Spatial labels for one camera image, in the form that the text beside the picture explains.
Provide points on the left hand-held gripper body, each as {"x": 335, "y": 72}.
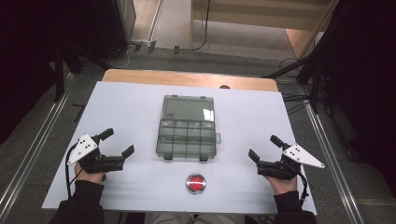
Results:
{"x": 93, "y": 161}

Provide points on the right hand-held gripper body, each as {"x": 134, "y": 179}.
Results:
{"x": 285, "y": 163}

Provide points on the person's left hand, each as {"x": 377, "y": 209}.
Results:
{"x": 88, "y": 177}

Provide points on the person's right hand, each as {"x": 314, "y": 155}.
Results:
{"x": 282, "y": 185}

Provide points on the white table board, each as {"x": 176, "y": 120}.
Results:
{"x": 130, "y": 102}

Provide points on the clear plastic compartment box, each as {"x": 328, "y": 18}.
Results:
{"x": 186, "y": 137}

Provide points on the red round button silver rim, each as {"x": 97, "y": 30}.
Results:
{"x": 196, "y": 183}

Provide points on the black stand legs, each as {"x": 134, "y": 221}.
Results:
{"x": 311, "y": 67}

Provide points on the wooden table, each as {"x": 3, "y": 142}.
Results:
{"x": 174, "y": 77}

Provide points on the black cabinet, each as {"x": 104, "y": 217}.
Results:
{"x": 112, "y": 28}

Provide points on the light wooden furniture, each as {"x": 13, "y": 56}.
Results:
{"x": 264, "y": 15}

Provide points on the metal floor rail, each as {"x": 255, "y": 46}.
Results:
{"x": 334, "y": 158}
{"x": 34, "y": 149}

